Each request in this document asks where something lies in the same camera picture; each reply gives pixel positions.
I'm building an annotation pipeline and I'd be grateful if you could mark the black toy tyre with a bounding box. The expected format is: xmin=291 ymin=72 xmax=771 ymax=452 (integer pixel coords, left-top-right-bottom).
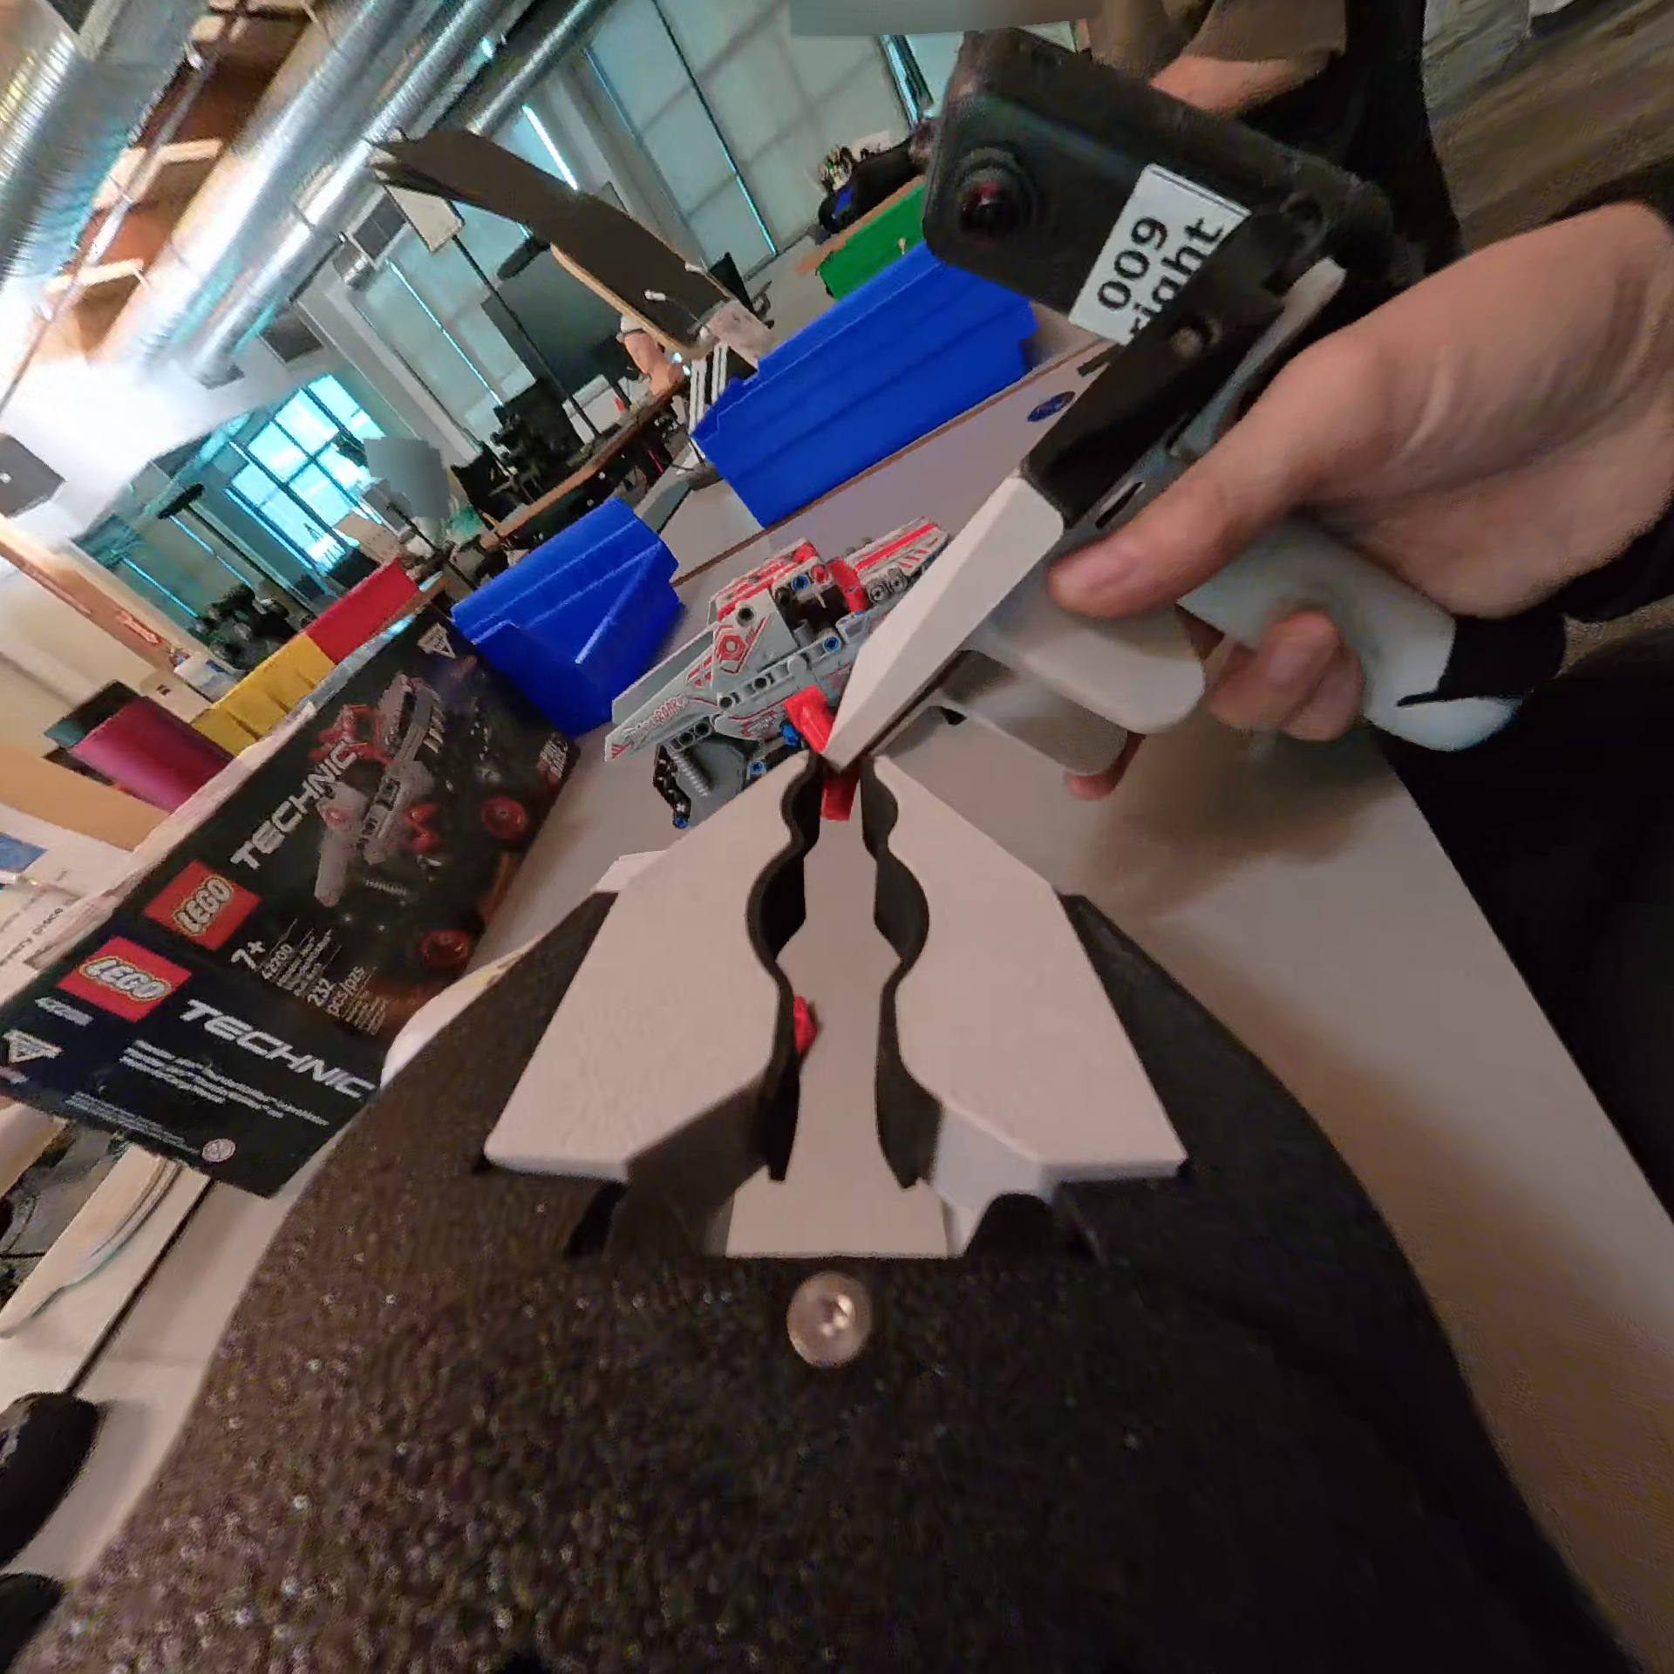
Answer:
xmin=0 ymin=1393 xmax=104 ymax=1564
xmin=0 ymin=1568 xmax=68 ymax=1652

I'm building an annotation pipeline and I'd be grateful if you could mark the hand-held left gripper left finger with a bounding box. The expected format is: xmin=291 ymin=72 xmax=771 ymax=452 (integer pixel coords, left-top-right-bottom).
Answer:
xmin=484 ymin=787 xmax=819 ymax=1186

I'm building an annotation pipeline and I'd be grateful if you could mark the instruction board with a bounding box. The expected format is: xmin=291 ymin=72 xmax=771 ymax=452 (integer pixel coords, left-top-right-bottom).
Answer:
xmin=369 ymin=127 xmax=773 ymax=380

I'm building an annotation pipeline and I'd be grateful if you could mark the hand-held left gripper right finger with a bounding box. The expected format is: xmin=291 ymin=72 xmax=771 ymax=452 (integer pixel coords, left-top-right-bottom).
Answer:
xmin=857 ymin=755 xmax=1190 ymax=1255

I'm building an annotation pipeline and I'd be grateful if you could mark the black office chair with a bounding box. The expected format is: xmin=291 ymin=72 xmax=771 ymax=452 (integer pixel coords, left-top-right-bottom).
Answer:
xmin=1307 ymin=0 xmax=1465 ymax=263

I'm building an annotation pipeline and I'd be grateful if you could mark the black toy set box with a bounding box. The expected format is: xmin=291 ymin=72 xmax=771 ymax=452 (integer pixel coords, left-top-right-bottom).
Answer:
xmin=0 ymin=614 xmax=584 ymax=1197

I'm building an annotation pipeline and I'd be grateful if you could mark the silver ventilation duct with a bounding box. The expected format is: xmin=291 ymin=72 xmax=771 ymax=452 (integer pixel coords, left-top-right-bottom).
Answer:
xmin=0 ymin=0 xmax=171 ymax=283
xmin=131 ymin=0 xmax=616 ymax=386

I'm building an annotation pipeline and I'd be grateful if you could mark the yellow plastic bin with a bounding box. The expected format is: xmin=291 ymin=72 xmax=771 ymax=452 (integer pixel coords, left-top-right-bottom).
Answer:
xmin=193 ymin=634 xmax=329 ymax=753

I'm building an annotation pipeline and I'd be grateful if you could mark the grey red toy truck model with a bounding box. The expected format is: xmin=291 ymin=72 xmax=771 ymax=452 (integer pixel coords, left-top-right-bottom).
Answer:
xmin=604 ymin=518 xmax=949 ymax=831

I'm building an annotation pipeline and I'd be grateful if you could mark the person's right hand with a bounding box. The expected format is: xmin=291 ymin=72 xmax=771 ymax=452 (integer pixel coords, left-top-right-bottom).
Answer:
xmin=1050 ymin=195 xmax=1674 ymax=803

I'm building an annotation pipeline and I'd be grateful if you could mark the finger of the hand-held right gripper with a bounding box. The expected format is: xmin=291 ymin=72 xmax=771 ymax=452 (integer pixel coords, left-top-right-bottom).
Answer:
xmin=823 ymin=474 xmax=1070 ymax=771

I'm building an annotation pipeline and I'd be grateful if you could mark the blue plastic bin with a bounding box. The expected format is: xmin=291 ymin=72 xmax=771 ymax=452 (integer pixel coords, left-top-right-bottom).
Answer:
xmin=450 ymin=496 xmax=681 ymax=739
xmin=689 ymin=241 xmax=1038 ymax=528

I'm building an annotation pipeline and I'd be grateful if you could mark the red plastic bin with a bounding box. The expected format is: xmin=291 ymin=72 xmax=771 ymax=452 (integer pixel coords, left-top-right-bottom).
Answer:
xmin=303 ymin=560 xmax=440 ymax=665

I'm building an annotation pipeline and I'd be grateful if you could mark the grey desk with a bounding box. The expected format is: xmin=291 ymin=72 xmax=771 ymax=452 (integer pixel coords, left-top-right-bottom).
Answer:
xmin=0 ymin=307 xmax=1674 ymax=1674

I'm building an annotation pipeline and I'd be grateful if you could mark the green plastic bin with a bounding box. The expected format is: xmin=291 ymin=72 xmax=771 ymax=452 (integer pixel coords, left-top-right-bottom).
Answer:
xmin=817 ymin=175 xmax=933 ymax=295

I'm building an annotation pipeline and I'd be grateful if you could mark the magenta plastic bin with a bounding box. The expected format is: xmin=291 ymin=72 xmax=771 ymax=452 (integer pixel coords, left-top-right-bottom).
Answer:
xmin=46 ymin=693 xmax=237 ymax=813

